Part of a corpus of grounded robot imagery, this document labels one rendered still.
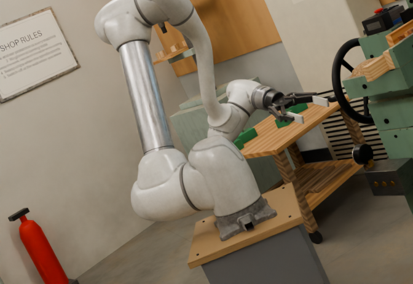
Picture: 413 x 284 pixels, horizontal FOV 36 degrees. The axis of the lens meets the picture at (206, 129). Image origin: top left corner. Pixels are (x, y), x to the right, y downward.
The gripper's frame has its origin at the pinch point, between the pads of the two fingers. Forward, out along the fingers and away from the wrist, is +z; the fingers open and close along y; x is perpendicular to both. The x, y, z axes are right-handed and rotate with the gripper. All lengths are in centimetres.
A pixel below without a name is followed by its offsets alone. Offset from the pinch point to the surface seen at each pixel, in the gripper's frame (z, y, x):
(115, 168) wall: -228, 33, 114
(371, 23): 22.9, 6.1, -32.2
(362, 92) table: 35.1, -16.8, -21.8
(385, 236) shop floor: -6, 41, 85
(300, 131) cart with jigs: -55, 47, 46
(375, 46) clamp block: 23.6, 6.2, -24.9
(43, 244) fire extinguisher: -200, -44, 119
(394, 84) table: 46, -17, -26
